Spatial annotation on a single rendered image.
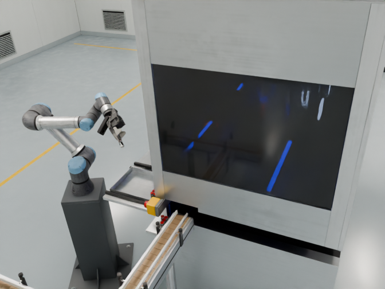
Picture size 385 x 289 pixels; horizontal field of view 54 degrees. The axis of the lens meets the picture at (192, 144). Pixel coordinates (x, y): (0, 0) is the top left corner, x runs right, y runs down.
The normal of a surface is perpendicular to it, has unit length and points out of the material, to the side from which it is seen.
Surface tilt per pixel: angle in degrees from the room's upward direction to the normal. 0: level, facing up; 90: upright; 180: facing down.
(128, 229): 0
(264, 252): 90
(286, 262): 90
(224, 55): 90
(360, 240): 0
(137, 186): 0
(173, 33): 90
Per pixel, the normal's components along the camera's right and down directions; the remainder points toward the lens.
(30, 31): 0.91, 0.18
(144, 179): -0.04, -0.85
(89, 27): -0.41, 0.50
